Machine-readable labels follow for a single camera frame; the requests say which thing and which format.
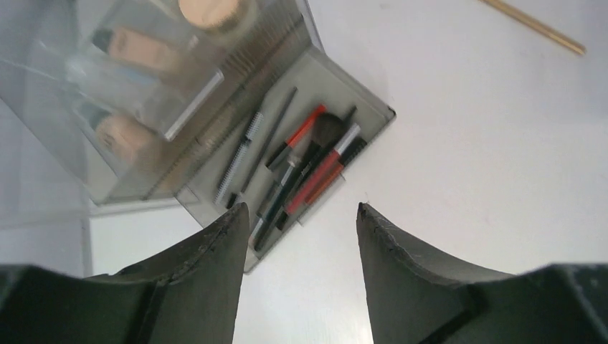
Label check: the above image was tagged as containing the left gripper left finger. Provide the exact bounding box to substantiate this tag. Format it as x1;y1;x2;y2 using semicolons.
1;203;250;343

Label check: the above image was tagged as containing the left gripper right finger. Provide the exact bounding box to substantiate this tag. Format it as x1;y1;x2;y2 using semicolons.
356;203;607;343

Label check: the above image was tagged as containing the grey mascara wand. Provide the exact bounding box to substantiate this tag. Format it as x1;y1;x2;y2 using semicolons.
214;111;264;205

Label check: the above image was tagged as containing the dark eyeliner pen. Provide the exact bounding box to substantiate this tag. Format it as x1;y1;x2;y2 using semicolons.
249;155;300;251

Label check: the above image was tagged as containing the red lip gloss tube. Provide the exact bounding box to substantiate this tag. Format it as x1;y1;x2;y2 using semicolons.
284;123;361;215

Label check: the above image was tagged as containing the orange lip gloss tube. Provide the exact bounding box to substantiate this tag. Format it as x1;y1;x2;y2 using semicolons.
305;137;367;206

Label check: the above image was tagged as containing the small foundation bottle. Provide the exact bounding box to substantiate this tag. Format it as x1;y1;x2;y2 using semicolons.
80;102;161;165

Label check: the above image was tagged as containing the clear acrylic organizer box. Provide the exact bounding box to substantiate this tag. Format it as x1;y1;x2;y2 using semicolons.
1;1;396;277

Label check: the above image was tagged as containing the black powder brush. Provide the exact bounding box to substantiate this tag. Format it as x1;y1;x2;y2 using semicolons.
252;112;348;253

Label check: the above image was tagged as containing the red black lip pencil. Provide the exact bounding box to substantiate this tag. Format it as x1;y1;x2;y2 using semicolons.
265;104;327;171

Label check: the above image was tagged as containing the black brow brush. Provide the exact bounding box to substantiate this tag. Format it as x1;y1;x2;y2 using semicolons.
240;87;298;194

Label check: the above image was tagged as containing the wooden stick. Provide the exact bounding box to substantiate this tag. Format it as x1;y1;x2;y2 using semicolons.
481;0;587;56

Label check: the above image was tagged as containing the thin black brush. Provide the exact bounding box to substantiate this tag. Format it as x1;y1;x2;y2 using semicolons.
343;105;358;125

